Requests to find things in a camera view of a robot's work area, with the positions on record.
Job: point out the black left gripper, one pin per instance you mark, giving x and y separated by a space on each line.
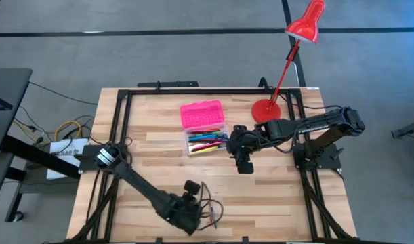
192 188

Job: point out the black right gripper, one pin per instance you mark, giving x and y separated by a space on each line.
247 144

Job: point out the yellow highlighter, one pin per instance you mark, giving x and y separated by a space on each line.
205 149

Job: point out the pink-lidded clear pencil box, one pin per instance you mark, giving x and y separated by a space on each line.
201 113

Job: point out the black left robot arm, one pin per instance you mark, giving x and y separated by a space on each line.
142 184

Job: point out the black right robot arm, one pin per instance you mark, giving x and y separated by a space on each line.
322 125

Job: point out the white cardboard box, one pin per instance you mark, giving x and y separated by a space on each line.
67 152

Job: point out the red desk lamp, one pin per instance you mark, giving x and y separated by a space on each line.
266 113

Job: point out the black bar device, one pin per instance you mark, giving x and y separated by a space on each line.
167 84

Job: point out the black desk base beam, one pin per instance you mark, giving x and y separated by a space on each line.
40 159

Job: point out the black caster wheel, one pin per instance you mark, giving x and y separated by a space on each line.
19 216

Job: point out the grey stand leg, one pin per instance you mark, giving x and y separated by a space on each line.
408 128

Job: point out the grey desk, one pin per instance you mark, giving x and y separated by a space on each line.
10 81

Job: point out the black clamp bracket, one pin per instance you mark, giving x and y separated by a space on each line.
263 83

